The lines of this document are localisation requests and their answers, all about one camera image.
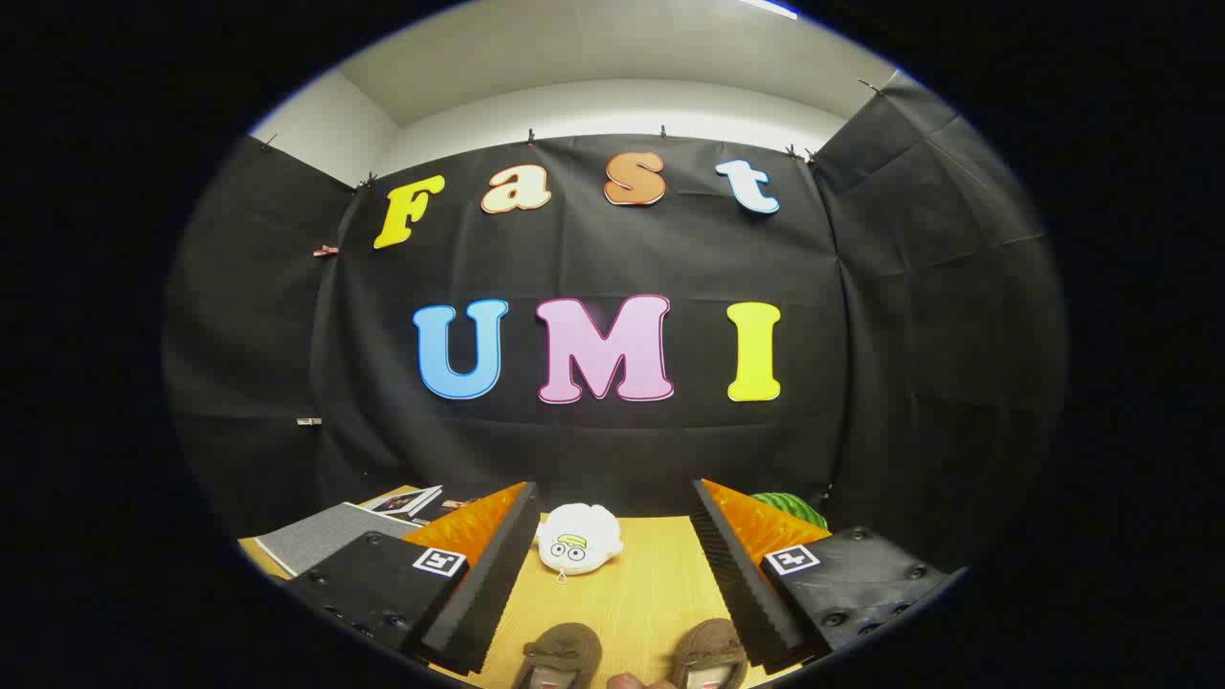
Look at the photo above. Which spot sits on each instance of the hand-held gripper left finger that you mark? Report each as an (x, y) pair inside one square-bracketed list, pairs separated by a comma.
[(493, 584)]

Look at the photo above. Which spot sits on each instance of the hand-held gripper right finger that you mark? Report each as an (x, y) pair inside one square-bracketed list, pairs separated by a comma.
[(742, 584)]

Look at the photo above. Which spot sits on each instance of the brown fuzzy shoe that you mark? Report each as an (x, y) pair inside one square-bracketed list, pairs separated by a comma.
[(565, 646), (710, 643)]

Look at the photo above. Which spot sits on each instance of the grey fabric storage box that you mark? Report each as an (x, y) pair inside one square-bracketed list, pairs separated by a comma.
[(325, 536)]

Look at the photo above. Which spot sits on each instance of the watermelon slice plush toy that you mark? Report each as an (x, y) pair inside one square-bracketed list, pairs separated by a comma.
[(794, 509)]

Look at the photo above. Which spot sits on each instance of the white plush toy with face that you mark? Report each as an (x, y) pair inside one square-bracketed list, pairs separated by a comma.
[(579, 541)]

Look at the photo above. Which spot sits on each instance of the portrait cover book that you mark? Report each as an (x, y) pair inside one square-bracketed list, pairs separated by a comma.
[(407, 500)]

